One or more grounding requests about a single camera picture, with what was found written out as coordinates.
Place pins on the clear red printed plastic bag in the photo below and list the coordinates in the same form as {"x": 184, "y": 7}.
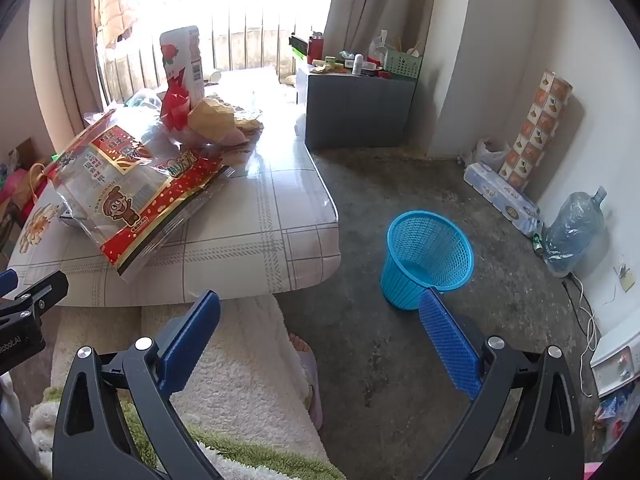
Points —
{"x": 125, "y": 180}

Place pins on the colourful packets on floor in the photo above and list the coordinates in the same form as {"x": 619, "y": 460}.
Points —
{"x": 612, "y": 410}

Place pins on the black and green box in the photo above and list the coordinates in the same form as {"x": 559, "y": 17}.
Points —
{"x": 299, "y": 47}

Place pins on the patterned rolled mat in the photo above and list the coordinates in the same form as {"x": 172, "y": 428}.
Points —
{"x": 537, "y": 130}

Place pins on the toilet paper multipack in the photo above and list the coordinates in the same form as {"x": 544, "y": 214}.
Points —
{"x": 500, "y": 195}

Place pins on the large blue water jug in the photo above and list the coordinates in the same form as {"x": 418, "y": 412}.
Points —
{"x": 570, "y": 232}

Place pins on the white plastic bag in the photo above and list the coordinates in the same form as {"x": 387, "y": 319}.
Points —
{"x": 487, "y": 152}
{"x": 380, "y": 42}

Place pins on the small white roll-on bottle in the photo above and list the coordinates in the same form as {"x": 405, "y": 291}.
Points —
{"x": 359, "y": 65}

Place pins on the white and green fleece blanket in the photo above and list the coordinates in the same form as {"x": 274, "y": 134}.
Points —
{"x": 240, "y": 360}

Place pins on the white plastic drawer unit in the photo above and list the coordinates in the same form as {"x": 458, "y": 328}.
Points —
{"x": 617, "y": 355}

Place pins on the white drink bottle red cap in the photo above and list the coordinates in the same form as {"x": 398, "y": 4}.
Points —
{"x": 181, "y": 55}

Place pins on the blue plastic waste basket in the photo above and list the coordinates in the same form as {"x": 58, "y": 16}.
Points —
{"x": 425, "y": 260}

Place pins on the pink padded jacket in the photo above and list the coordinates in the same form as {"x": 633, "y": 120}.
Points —
{"x": 115, "y": 0}

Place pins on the grey cabinet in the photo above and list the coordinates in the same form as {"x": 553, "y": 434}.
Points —
{"x": 350, "y": 105}

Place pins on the red thermos flask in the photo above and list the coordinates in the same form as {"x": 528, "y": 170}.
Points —
{"x": 316, "y": 47}

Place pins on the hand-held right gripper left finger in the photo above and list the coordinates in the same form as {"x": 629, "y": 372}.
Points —
{"x": 192, "y": 342}

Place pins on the person's foot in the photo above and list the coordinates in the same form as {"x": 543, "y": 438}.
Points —
{"x": 300, "y": 345}

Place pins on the tan paper bag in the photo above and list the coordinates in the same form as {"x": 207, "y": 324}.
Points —
{"x": 212, "y": 117}

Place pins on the red patterned wrapper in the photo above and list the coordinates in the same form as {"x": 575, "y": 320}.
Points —
{"x": 175, "y": 105}

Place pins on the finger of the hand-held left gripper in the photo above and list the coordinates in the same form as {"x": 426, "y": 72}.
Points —
{"x": 7, "y": 280}
{"x": 40, "y": 291}

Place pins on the white paper cup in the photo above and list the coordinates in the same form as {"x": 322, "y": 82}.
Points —
{"x": 215, "y": 76}

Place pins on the green drink can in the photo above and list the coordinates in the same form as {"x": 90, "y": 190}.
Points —
{"x": 537, "y": 243}

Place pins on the metal window railing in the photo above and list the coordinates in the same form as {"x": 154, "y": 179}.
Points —
{"x": 240, "y": 35}

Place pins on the green plastic organizer basket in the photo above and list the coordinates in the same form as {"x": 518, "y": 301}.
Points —
{"x": 402, "y": 64}

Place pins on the pink slipper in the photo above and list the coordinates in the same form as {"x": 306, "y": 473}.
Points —
{"x": 315, "y": 395}

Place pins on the beige curtain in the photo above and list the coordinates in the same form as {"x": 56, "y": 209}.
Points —
{"x": 65, "y": 35}
{"x": 350, "y": 10}

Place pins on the wall socket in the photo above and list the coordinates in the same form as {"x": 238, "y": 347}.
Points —
{"x": 624, "y": 277}

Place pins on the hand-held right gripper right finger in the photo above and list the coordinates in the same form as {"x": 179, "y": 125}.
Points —
{"x": 447, "y": 345}

